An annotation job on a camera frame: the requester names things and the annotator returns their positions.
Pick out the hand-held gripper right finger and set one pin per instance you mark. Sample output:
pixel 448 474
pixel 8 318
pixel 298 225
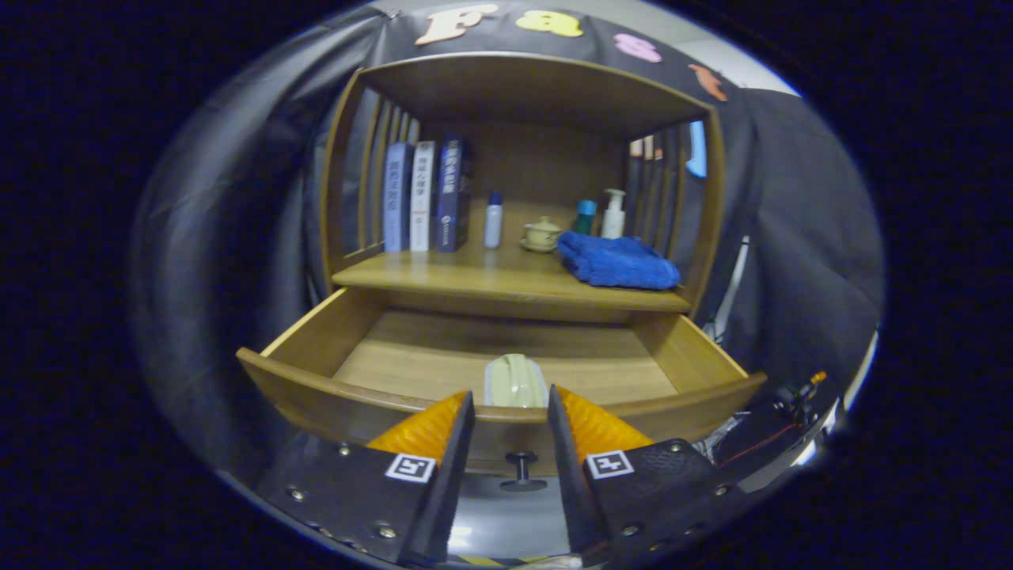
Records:
pixel 571 483

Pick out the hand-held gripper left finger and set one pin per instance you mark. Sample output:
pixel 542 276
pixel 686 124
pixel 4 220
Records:
pixel 451 475

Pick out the wooden drawer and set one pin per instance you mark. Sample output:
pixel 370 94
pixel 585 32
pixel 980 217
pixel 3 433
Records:
pixel 475 348

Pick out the wooden countertop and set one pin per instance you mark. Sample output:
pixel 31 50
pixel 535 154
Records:
pixel 475 277

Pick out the wooden cabinet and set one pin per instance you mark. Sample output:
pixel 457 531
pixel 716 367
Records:
pixel 522 95

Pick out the blue folded towel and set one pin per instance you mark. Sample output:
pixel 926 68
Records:
pixel 617 263

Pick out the orange and black device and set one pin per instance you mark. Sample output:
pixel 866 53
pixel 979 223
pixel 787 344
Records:
pixel 801 392

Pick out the beige lidded teacup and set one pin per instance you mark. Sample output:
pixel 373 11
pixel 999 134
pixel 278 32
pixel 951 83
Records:
pixel 542 235

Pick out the small white bottle blue cap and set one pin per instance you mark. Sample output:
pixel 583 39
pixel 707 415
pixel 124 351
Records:
pixel 493 226

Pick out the white pump bottle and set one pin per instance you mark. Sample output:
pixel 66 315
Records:
pixel 612 222

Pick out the teal bottle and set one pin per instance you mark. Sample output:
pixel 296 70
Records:
pixel 584 218

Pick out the white book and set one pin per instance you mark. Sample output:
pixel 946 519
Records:
pixel 423 198

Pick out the dark blue book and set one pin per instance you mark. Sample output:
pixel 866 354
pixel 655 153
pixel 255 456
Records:
pixel 451 194

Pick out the light blue book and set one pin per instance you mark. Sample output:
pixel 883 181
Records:
pixel 397 198

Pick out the black backdrop cloth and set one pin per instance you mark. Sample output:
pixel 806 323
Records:
pixel 791 237

